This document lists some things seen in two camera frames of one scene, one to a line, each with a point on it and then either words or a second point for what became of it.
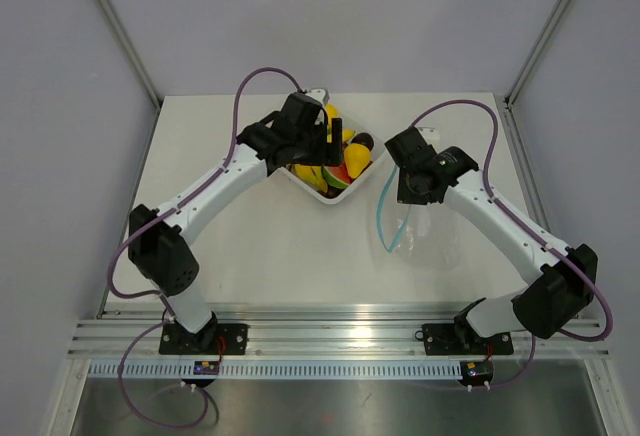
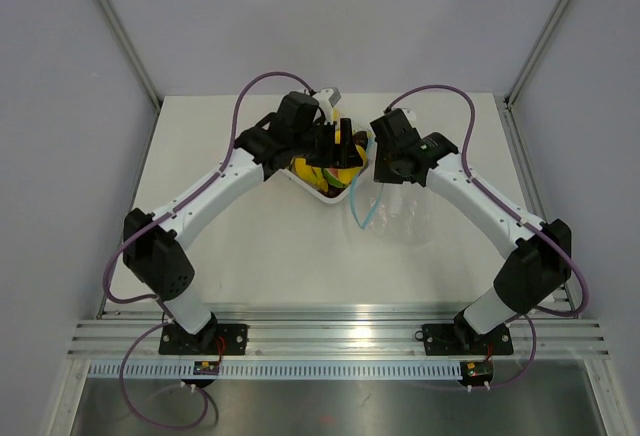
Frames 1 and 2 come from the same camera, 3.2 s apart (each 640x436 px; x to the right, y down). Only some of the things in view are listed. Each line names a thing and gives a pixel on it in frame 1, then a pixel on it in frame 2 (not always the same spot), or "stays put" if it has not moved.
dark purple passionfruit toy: [363, 138] stays put
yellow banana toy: [313, 175] stays put
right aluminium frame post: [545, 32] stays put
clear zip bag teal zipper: [428, 237] → [397, 213]
